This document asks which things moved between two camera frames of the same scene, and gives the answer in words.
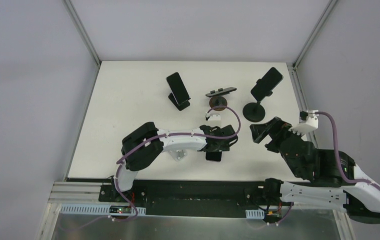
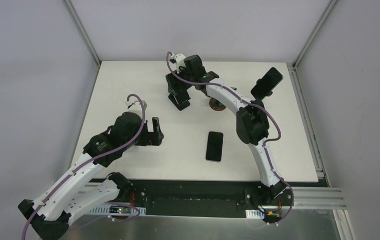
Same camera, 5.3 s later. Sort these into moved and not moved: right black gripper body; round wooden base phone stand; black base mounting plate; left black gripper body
Moved: left black gripper body; right black gripper body
Not moved: round wooden base phone stand; black base mounting plate
